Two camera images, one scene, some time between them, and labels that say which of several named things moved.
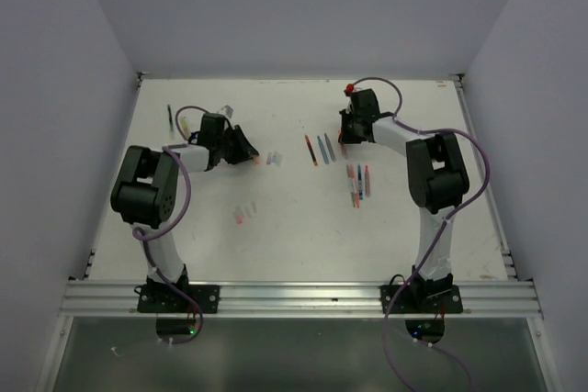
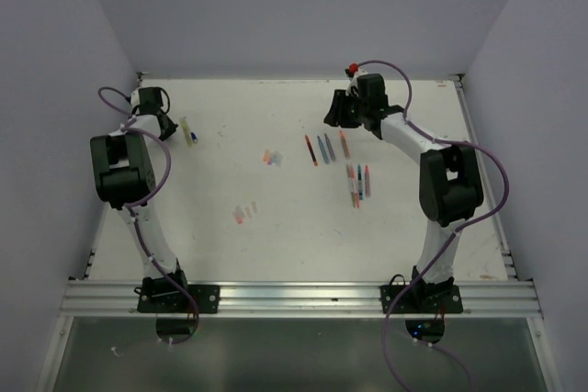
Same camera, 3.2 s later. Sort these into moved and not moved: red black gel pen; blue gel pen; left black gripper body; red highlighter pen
Moved: left black gripper body
Not moved: red highlighter pen; blue gel pen; red black gel pen
